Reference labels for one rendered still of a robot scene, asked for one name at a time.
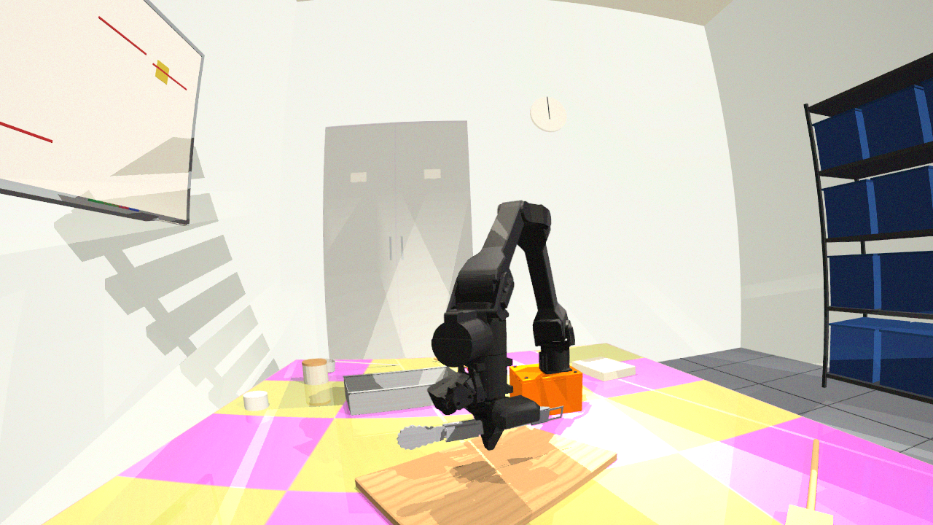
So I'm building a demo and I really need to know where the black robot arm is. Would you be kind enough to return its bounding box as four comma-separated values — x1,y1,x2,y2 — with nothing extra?
427,200,575,416

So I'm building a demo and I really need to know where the cream canister with wooden lid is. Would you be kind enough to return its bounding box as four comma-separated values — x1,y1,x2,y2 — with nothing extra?
302,358,329,386

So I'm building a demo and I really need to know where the grey metal roasting tin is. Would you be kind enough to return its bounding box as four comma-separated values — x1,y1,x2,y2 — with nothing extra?
343,366,456,416

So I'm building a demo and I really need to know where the silver saucepan with long handle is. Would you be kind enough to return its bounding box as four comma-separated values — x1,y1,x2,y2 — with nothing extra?
322,358,399,373

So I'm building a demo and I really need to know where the short grey cylinder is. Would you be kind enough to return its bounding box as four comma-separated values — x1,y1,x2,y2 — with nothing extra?
243,390,269,411

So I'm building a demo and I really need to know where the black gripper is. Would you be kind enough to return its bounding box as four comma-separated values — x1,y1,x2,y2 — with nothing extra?
464,352,540,451

